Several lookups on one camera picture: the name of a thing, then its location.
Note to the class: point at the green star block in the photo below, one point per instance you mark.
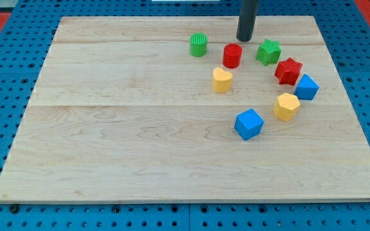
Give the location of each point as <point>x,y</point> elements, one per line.
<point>268,52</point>

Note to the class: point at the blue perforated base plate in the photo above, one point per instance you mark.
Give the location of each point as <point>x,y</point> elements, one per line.
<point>24,42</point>

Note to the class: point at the red star block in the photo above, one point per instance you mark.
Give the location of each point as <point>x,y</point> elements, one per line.
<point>287,72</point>

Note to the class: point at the light wooden board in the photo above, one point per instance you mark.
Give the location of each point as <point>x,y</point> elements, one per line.
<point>122,113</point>

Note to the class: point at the yellow hexagon block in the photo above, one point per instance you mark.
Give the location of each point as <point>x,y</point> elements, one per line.
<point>286,106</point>

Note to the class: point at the blue cube block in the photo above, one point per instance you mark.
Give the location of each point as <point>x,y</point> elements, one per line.
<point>248,124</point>

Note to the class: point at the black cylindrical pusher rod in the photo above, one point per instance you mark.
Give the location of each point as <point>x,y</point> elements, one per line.
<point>247,18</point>

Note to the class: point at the green cylinder block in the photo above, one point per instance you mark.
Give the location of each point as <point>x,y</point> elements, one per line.
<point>198,44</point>

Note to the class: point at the blue triangle block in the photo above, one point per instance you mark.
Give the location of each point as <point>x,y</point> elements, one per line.
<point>306,89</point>

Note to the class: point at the red cylinder block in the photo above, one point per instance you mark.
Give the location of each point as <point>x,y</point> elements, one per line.
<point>232,56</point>

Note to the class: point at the yellow heart block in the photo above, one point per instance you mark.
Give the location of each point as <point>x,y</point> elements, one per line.
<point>222,80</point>

